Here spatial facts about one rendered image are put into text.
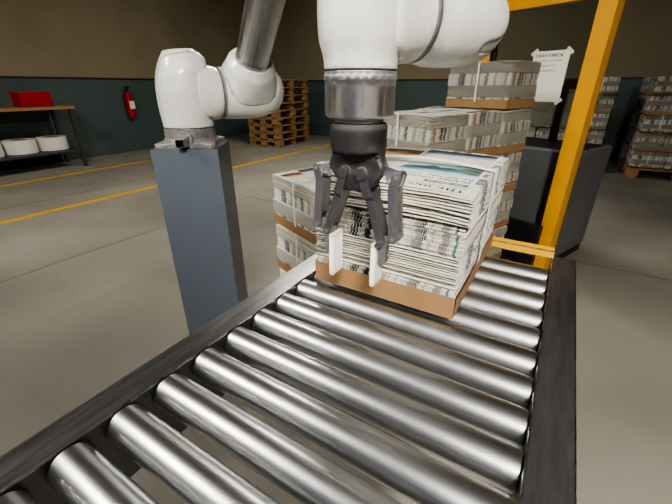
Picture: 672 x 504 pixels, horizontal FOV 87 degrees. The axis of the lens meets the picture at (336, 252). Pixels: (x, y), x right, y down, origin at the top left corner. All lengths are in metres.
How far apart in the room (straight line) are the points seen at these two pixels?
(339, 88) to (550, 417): 0.48
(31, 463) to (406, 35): 0.63
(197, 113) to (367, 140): 0.83
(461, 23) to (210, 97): 0.86
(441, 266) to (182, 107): 0.90
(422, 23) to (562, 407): 0.50
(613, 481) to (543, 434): 1.13
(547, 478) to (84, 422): 0.54
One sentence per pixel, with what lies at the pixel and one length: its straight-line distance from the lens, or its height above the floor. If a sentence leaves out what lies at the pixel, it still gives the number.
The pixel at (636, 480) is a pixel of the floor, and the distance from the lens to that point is 1.70.
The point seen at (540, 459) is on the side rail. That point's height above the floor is 0.80.
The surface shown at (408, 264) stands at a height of 0.89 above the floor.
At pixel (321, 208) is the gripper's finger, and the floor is 1.01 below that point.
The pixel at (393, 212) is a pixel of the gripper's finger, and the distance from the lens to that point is 0.48.
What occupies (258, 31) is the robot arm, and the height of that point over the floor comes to 1.31.
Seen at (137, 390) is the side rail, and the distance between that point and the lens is 0.58.
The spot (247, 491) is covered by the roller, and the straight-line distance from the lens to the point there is 0.45.
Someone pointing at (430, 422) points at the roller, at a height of 0.80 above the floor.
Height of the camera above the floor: 1.17
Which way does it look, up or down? 25 degrees down
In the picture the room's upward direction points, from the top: straight up
